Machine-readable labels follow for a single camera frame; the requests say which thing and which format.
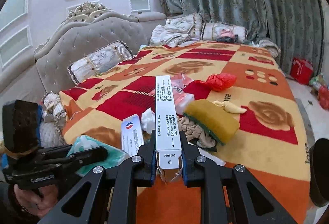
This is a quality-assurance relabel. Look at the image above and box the long white cardboard box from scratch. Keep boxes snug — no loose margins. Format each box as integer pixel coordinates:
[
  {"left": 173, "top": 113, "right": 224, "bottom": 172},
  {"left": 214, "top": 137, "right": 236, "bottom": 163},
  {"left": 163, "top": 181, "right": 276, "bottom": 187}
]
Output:
[{"left": 156, "top": 75, "right": 182, "bottom": 169}]

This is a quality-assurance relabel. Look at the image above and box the red plastic bag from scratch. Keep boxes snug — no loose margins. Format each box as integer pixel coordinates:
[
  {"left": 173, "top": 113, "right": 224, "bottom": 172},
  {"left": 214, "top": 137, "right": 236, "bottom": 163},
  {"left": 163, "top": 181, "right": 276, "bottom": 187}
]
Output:
[{"left": 195, "top": 73, "right": 237, "bottom": 92}]

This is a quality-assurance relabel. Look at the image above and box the pink plastic wrapper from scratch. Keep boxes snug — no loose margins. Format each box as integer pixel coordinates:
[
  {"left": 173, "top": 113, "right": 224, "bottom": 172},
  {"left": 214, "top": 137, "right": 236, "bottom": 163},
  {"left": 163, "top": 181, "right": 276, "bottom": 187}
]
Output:
[{"left": 171, "top": 73, "right": 193, "bottom": 93}]

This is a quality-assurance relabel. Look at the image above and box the white foam block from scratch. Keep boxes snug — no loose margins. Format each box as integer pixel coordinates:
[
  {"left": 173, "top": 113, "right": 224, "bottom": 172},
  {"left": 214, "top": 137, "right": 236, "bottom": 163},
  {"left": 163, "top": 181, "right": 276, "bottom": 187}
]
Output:
[{"left": 175, "top": 93, "right": 195, "bottom": 115}]

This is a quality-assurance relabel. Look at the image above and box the left forearm dark sleeve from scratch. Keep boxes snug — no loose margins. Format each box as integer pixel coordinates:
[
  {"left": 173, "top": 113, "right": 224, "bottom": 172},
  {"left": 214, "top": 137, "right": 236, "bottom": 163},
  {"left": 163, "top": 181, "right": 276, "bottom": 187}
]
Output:
[{"left": 1, "top": 182, "right": 38, "bottom": 224}]

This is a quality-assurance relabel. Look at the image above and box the person's left hand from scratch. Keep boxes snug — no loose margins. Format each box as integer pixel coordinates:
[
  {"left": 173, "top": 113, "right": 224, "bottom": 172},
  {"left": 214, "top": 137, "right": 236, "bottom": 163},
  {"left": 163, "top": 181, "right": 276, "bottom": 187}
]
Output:
[{"left": 13, "top": 184, "right": 59, "bottom": 218}]

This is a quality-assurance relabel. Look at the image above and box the teal tissue pack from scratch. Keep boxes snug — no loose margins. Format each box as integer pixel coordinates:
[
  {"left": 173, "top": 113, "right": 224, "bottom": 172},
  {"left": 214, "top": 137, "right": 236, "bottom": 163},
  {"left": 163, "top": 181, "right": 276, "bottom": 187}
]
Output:
[{"left": 67, "top": 135, "right": 129, "bottom": 177}]

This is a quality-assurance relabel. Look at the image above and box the small white medicine box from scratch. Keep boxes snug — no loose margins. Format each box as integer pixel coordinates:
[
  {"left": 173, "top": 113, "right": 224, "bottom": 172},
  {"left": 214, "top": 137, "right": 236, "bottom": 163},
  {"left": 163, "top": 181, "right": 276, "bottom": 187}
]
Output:
[{"left": 121, "top": 114, "right": 144, "bottom": 157}]

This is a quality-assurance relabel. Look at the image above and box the fringed pillow at bedside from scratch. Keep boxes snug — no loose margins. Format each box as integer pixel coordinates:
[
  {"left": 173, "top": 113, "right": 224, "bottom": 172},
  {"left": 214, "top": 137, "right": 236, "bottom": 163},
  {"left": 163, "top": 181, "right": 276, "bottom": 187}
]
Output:
[{"left": 40, "top": 92, "right": 67, "bottom": 148}]

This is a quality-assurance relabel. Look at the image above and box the beige scrunched cloth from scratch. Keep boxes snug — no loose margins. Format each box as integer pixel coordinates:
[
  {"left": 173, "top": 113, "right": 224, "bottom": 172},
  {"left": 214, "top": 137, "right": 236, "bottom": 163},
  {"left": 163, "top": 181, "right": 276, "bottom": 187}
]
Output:
[{"left": 177, "top": 116, "right": 216, "bottom": 151}]

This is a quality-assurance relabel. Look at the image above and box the crumpled white tissue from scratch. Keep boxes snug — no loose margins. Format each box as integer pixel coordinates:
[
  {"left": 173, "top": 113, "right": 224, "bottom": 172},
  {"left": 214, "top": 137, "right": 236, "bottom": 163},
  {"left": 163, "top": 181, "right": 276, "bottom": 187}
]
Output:
[{"left": 140, "top": 108, "right": 156, "bottom": 135}]

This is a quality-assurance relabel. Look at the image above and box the yellow green sponge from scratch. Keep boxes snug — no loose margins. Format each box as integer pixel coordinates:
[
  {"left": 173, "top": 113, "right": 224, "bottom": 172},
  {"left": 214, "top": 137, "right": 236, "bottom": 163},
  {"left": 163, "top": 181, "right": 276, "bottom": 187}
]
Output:
[{"left": 183, "top": 99, "right": 240, "bottom": 145}]

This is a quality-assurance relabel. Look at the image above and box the crumpled yellow paper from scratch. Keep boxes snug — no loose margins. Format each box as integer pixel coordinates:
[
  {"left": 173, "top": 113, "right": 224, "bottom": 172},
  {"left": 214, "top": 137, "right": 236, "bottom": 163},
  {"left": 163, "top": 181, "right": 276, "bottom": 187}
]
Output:
[{"left": 212, "top": 100, "right": 247, "bottom": 114}]

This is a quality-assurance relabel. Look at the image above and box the orange red patterned blanket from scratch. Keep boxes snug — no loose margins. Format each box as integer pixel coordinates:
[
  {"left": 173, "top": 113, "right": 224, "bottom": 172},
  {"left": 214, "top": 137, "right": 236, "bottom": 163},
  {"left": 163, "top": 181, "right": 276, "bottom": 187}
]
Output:
[{"left": 60, "top": 41, "right": 310, "bottom": 223}]

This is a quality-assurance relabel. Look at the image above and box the white bolster pillow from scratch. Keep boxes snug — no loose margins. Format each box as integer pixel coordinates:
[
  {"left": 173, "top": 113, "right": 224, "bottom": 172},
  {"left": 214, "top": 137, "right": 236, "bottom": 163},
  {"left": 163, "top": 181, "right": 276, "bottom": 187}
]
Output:
[{"left": 67, "top": 41, "right": 134, "bottom": 85}]

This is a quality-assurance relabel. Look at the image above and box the red bag on floor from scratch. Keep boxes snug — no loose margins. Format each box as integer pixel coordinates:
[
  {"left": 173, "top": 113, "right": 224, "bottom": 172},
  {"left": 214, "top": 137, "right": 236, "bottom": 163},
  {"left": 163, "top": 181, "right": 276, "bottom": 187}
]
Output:
[{"left": 317, "top": 85, "right": 329, "bottom": 110}]

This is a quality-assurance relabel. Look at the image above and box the red gift bag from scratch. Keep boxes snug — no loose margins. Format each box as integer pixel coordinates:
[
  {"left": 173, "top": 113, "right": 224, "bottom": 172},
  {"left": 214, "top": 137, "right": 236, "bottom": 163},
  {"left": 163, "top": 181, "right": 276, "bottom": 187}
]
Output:
[{"left": 290, "top": 57, "right": 313, "bottom": 85}]

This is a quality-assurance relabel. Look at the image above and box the white square cushion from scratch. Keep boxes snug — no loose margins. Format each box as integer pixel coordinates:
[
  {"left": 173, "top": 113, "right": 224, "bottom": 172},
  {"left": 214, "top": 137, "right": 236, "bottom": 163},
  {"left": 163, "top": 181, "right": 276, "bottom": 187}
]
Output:
[{"left": 149, "top": 13, "right": 204, "bottom": 48}]

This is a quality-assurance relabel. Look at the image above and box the far embroidered bolster pillow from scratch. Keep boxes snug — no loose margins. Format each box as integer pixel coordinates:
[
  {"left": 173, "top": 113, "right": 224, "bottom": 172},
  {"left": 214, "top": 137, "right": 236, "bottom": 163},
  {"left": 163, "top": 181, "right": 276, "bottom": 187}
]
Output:
[{"left": 202, "top": 22, "right": 248, "bottom": 43}]

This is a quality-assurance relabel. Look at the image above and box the grey tufted headboard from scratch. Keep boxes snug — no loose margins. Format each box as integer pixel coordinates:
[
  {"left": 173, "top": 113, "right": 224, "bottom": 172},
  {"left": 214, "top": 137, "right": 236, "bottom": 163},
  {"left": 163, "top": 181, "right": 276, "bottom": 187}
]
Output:
[{"left": 33, "top": 1, "right": 168, "bottom": 95}]

